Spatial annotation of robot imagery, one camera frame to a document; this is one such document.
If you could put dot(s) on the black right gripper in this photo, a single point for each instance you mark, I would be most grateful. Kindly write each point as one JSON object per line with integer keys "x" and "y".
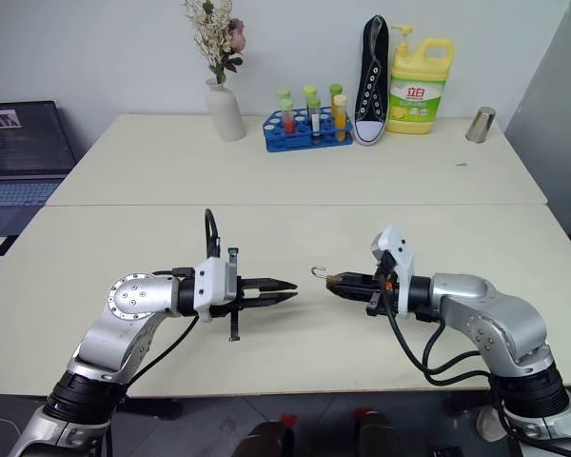
{"x": 383, "y": 285}

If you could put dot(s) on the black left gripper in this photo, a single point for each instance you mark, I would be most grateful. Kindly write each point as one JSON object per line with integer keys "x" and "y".
{"x": 234, "y": 323}

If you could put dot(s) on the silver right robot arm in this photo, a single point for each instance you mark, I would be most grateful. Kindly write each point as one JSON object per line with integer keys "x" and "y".
{"x": 485, "y": 309}

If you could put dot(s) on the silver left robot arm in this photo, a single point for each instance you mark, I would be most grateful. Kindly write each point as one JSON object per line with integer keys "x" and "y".
{"x": 133, "y": 295}

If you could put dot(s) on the dark rounded shape red top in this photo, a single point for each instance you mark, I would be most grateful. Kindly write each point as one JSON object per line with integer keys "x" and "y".
{"x": 269, "y": 440}
{"x": 376, "y": 435}

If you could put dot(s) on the blue test tube rack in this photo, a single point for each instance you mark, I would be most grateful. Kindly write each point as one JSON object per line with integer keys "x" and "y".
{"x": 304, "y": 135}

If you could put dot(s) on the yellow cap tube orange liquid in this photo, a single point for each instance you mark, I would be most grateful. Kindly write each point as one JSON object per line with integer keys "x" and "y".
{"x": 340, "y": 116}

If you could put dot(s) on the green cap tube white label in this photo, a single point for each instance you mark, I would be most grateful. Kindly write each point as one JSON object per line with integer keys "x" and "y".
{"x": 315, "y": 119}

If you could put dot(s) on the green cap tube red liquid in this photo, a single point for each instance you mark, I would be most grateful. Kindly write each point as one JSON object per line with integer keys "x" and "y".
{"x": 288, "y": 116}

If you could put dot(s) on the white ceramic vase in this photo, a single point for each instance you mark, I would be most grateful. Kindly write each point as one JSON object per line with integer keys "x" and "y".
{"x": 224, "y": 114}

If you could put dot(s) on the white round object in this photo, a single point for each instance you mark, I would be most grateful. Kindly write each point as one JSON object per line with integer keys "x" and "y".
{"x": 489, "y": 424}

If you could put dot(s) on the green cap test tube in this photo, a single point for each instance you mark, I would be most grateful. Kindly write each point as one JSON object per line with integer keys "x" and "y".
{"x": 309, "y": 93}
{"x": 335, "y": 91}
{"x": 284, "y": 93}

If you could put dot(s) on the black canvas sneaker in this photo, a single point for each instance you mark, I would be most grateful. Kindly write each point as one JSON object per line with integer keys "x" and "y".
{"x": 372, "y": 85}

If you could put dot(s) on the silver metal cup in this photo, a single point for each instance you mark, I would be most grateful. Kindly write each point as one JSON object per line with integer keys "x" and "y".
{"x": 480, "y": 125}

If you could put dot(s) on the yellow detergent pump bottle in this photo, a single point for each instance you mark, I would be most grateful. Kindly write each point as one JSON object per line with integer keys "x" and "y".
{"x": 416, "y": 90}

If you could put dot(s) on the dried flower bouquet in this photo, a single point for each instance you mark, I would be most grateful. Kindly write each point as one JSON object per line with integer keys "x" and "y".
{"x": 216, "y": 33}

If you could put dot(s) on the black flat object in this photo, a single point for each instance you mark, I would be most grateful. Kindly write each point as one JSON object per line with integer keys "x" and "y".
{"x": 7, "y": 245}

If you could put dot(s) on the open laptop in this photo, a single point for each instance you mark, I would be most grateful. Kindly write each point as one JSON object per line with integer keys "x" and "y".
{"x": 21, "y": 143}

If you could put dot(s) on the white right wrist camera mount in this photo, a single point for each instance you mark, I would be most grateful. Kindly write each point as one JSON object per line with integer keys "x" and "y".
{"x": 399, "y": 259}

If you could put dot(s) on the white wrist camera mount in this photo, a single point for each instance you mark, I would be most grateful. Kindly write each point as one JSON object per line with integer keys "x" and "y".
{"x": 399, "y": 259}
{"x": 210, "y": 281}

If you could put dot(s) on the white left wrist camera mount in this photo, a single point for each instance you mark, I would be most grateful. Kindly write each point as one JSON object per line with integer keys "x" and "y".
{"x": 210, "y": 281}

